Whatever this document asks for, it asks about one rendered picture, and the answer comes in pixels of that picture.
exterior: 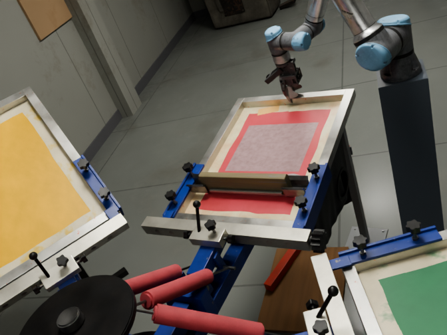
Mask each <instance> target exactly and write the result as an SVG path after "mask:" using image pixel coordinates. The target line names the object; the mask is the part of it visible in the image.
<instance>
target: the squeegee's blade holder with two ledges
mask: <svg viewBox="0 0 447 335"><path fill-rule="evenodd" d="M209 191H210V192H221V193H247V194H261V195H283V192H282V191H266V190H250V189H221V188H210V190H209Z"/></svg>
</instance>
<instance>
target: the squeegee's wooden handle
mask: <svg viewBox="0 0 447 335"><path fill-rule="evenodd" d="M198 177H199V179H200V181H201V183H202V185H206V187H207V189H210V188H221V189H250V190H266V191H282V192H283V190H282V189H281V187H293V186H292V184H291V181H290V179H289V176H288V175H287V174H284V173H226V172H200V174H199V176H198ZM283 193H284V192H283Z"/></svg>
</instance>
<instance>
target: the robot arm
mask: <svg viewBox="0 0 447 335"><path fill-rule="evenodd" d="M327 2H328V0H309V2H308V6H307V12H306V16H305V21H304V23H303V24H302V25H301V26H300V27H298V28H297V29H295V30H294V31H293V32H283V31H282V29H281V27H280V26H272V27H270V28H268V29H267V30H266V31H265V38H266V42H267V44H268V47H269V50H270V52H271V56H272V58H273V61H274V63H275V65H276V67H277V68H276V69H275V70H273V71H272V72H271V73H269V74H268V75H267V76H266V79H265V82H266V83H267V84H269V83H270V82H272V81H273V80H274V79H275V78H277V77H278V76H279V81H280V85H281V90H282V92H283V94H284V96H285V97H286V99H288V101H290V103H293V102H292V98H294V97H297V96H298V93H297V92H295V90H298V89H300V88H302V86H301V85H300V84H299V82H300V80H301V78H302V76H303V75H302V73H301V69H300V67H296V66H295V58H291V56H290V54H289V51H306V50H307V49H309V46H310V45H311V40H312V39H313V38H314V37H316V36H317V35H319V34H320V33H321V32H322V30H323V29H324V28H325V20H324V15H325V10H326V7H327ZM332 2H333V3H334V5H335V7H336V8H337V10H338V11H339V13H340V14H341V16H342V18H343V19H344V21H345V23H346V24H347V26H348V27H349V29H350V30H351V32H352V34H353V35H354V39H353V44H354V45H355V47H356V48H357V50H356V53H355V54H356V55H355V58H356V60H357V62H358V64H359V65H360V66H361V67H363V68H364V69H366V70H370V71H378V70H380V77H381V78H382V80H384V81H386V82H402V81H405V80H410V79H411V78H414V77H415V76H418V75H419V74H420V72H421V64H420V62H419V60H418V58H417V56H416V54H415V52H414V45H413V39H412V28H411V24H412V23H411V22H410V17H409V16H408V15H402V14H400V15H390V16H387V17H383V18H381V19H379V20H378V21H377V22H375V20H374V19H373V16H372V15H371V14H370V12H369V10H368V9H367V7H366V5H365V4H364V2H363V0H332ZM286 85H287V86H286Z"/></svg>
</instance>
